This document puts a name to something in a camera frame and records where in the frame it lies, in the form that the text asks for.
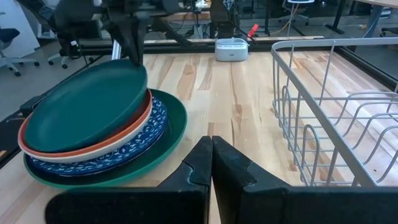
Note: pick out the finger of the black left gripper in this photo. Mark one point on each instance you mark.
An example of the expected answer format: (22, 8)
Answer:
(140, 37)
(122, 31)

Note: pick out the small dark green plate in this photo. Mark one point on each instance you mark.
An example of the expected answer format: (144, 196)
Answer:
(87, 105)

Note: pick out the small grey white device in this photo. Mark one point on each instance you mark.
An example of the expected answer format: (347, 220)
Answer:
(231, 51)

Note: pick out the small red lever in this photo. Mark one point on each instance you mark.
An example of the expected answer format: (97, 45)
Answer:
(252, 30)

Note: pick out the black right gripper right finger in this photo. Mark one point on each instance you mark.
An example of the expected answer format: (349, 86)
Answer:
(264, 205)

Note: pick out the black desk leg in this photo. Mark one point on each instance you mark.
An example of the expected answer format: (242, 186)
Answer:
(335, 18)

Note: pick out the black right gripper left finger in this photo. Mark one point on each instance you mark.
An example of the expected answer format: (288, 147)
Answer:
(140, 205)

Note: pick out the white office chair base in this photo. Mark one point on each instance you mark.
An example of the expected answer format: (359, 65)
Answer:
(57, 57)

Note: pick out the blue white patterned plate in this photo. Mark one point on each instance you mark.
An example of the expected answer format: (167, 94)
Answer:
(149, 133)

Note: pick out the light wooden desk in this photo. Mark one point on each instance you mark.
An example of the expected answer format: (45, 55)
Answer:
(373, 18)

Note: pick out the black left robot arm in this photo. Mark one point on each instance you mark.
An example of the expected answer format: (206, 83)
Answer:
(77, 18)

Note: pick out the cream plate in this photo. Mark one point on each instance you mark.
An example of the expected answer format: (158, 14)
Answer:
(124, 142)

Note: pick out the dark blue office chair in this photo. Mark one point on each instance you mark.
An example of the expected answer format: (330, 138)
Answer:
(7, 35)

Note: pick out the white stool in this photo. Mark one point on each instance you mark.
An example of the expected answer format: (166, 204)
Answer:
(301, 1)

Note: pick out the large green plate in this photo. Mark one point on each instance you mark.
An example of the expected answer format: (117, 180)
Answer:
(175, 124)

